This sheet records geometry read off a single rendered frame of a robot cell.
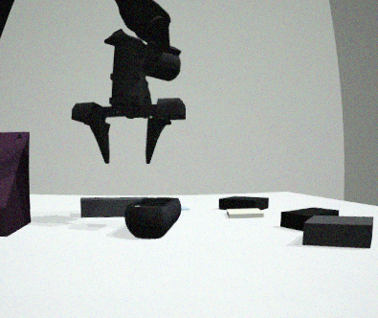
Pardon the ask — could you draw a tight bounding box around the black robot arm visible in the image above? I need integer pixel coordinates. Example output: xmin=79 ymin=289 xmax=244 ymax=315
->
xmin=0 ymin=0 xmax=181 ymax=81

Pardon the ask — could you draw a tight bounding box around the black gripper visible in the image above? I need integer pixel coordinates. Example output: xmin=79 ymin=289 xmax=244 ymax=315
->
xmin=72 ymin=66 xmax=186 ymax=164

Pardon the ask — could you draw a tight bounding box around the dark grey switch controller unit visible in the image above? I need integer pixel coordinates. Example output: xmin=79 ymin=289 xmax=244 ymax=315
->
xmin=124 ymin=196 xmax=181 ymax=239

